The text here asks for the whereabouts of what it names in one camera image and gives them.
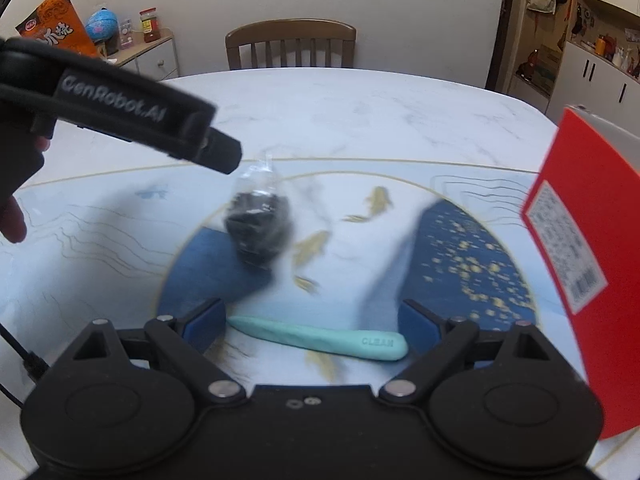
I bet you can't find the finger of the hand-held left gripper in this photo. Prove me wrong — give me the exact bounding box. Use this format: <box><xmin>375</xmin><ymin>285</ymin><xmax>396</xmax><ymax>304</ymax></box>
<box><xmin>199</xmin><ymin>127</ymin><xmax>244</xmax><ymax>176</ymax></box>

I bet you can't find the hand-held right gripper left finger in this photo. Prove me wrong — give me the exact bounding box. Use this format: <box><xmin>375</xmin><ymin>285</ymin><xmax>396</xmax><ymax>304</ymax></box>
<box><xmin>72</xmin><ymin>297</ymin><xmax>248</xmax><ymax>403</ymax></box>

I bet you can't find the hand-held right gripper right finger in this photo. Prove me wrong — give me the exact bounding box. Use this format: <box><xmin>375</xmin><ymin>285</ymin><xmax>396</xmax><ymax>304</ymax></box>
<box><xmin>379</xmin><ymin>299</ymin><xmax>550</xmax><ymax>403</ymax></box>

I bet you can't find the clear bag of black bits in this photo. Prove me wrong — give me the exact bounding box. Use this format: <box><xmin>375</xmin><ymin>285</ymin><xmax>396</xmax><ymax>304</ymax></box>
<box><xmin>222</xmin><ymin>152</ymin><xmax>292</xmax><ymax>267</ymax></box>

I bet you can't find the teal cleaning stick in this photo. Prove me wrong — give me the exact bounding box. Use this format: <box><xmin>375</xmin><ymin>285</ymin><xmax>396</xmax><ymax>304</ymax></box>
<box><xmin>227</xmin><ymin>316</ymin><xmax>408</xmax><ymax>362</ymax></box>

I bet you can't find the red cardboard box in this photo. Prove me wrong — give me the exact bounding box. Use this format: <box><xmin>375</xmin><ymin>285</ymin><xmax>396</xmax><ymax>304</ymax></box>
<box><xmin>520</xmin><ymin>107</ymin><xmax>640</xmax><ymax>441</ymax></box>

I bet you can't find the white marble patterned desktop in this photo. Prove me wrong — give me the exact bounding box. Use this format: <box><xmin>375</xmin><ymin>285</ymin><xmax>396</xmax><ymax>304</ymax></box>
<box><xmin>0</xmin><ymin>66</ymin><xmax>601</xmax><ymax>480</ymax></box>

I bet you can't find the person's left hand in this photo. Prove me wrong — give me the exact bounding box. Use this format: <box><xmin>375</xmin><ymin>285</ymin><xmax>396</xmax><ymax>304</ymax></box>
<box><xmin>0</xmin><ymin>194</ymin><xmax>29</xmax><ymax>245</ymax></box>

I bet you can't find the small white cabinet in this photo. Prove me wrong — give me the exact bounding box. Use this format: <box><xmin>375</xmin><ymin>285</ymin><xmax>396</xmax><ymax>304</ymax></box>
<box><xmin>107</xmin><ymin>30</ymin><xmax>180</xmax><ymax>81</ymax></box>

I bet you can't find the small blue globe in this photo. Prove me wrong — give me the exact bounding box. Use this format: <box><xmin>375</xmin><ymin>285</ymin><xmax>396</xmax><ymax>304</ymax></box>
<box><xmin>85</xmin><ymin>7</ymin><xmax>120</xmax><ymax>42</ymax></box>

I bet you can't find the orange snack bag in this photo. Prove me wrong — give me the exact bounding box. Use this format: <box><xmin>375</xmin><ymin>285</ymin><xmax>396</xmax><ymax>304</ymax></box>
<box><xmin>15</xmin><ymin>0</ymin><xmax>101</xmax><ymax>58</ymax></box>

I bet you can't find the red sauce jar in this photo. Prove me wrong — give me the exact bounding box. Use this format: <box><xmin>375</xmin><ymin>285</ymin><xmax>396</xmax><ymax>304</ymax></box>
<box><xmin>139</xmin><ymin>7</ymin><xmax>162</xmax><ymax>44</ymax></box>

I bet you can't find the brown wooden chair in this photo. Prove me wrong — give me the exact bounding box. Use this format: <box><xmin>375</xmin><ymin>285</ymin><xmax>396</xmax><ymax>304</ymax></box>
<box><xmin>225</xmin><ymin>19</ymin><xmax>357</xmax><ymax>71</ymax></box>

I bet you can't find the white low cabinet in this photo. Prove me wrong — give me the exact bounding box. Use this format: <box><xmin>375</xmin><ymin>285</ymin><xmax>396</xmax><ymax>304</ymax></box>
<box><xmin>545</xmin><ymin>40</ymin><xmax>640</xmax><ymax>126</ymax></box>

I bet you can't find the dark brown door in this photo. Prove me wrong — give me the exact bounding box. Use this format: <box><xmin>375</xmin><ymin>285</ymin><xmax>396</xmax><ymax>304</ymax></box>
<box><xmin>486</xmin><ymin>0</ymin><xmax>519</xmax><ymax>93</ymax></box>

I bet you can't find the row of bottles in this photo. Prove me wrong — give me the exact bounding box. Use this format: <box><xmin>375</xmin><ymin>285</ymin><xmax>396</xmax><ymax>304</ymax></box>
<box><xmin>595</xmin><ymin>32</ymin><xmax>640</xmax><ymax>79</ymax></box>

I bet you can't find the black braided cable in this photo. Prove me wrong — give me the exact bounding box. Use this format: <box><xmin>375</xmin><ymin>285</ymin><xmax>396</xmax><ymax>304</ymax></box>
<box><xmin>0</xmin><ymin>322</ymin><xmax>51</xmax><ymax>408</ymax></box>

